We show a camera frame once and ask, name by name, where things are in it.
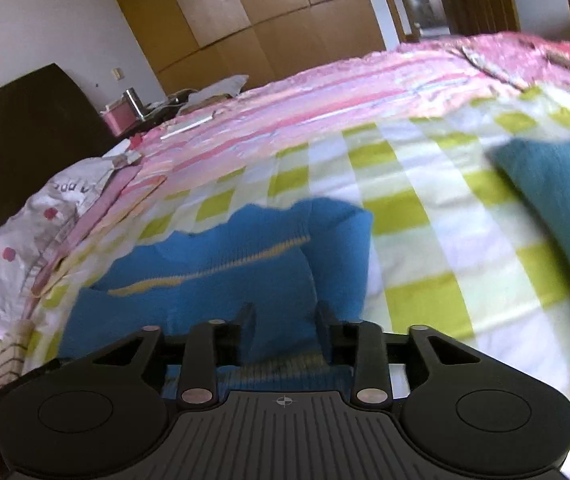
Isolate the blue striped knit sweater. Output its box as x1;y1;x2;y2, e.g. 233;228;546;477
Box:
58;198;373;394

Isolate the green white checked bedsheet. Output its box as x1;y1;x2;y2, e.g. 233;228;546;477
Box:
26;86;570;477

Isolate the white pillow with red hearts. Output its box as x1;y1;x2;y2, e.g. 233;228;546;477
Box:
0;151;140;337

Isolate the pink storage box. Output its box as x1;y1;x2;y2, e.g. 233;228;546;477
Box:
100;99;138;136

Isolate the white cloth on nightstand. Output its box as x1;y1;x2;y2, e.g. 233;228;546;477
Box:
181;74;249;110

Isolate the silver metal cup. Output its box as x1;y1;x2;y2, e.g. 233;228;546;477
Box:
123;88;148;120

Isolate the pink striped quilt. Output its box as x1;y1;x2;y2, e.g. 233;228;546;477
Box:
32;32;570;296

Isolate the dark wooden headboard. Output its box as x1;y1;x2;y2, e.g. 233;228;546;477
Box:
0;64;117;226

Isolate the wooden wardrobe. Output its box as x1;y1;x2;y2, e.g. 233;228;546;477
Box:
117;0;385;93

